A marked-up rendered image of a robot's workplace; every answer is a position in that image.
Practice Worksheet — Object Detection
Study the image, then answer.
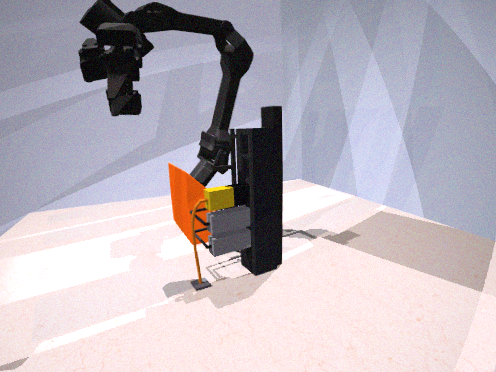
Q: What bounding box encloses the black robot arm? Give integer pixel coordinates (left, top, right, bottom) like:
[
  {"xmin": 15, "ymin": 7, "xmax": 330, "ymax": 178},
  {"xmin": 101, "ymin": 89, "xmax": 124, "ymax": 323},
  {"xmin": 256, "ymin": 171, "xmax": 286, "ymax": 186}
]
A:
[{"xmin": 78, "ymin": 0, "xmax": 254, "ymax": 187}]

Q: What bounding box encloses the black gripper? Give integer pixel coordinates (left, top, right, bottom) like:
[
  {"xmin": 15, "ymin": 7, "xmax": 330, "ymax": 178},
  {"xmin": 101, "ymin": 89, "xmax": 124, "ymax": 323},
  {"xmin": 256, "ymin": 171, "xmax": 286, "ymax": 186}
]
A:
[{"xmin": 95, "ymin": 22, "xmax": 143, "ymax": 117}]

